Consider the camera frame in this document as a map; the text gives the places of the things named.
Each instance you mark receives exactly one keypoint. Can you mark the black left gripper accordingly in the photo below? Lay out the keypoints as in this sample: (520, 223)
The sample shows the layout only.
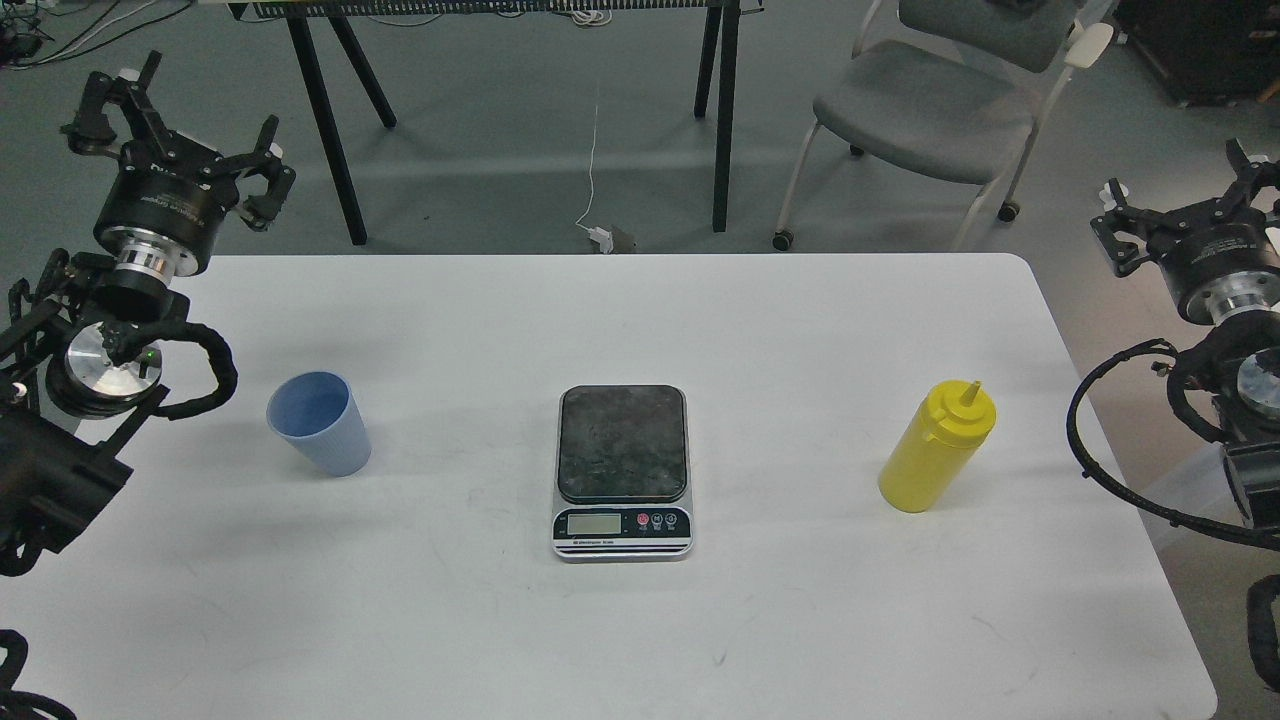
(156, 223)

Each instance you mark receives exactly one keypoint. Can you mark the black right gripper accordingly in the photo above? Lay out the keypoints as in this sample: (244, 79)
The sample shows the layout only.
(1212, 271)

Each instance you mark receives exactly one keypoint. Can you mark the blue ribbed plastic cup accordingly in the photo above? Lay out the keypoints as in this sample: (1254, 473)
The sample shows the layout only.
(317, 414)

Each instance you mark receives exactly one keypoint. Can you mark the yellow squeeze bottle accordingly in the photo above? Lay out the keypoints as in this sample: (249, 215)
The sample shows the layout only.
(953, 420)

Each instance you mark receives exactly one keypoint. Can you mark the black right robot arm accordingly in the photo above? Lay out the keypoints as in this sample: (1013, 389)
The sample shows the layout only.
(1224, 390)

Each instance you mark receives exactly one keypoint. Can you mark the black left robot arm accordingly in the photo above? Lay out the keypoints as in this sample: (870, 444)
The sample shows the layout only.
(101, 342)

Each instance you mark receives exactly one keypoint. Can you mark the digital kitchen scale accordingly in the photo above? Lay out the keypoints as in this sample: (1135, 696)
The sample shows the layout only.
(623, 479)

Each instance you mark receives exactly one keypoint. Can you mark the black cabinet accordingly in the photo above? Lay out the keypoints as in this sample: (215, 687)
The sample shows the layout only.
(1205, 53)

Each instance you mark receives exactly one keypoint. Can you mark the grey office chair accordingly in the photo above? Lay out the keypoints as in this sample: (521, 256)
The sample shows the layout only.
(943, 118)

